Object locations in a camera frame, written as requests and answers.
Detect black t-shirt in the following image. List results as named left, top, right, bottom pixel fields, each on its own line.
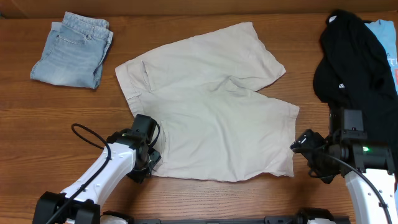
left=313, top=9, right=397, bottom=160

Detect light blue t-shirt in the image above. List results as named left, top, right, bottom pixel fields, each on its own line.
left=365, top=19, right=397, bottom=91

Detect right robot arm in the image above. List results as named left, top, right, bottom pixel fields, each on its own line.
left=290, top=109, right=397, bottom=223

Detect beige khaki shorts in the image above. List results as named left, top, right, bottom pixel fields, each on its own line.
left=115, top=22, right=299, bottom=182

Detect folded light blue jeans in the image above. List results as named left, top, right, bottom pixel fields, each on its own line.
left=30, top=12, right=113, bottom=89

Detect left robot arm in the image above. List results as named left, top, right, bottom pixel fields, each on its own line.
left=32, top=126, right=160, bottom=223

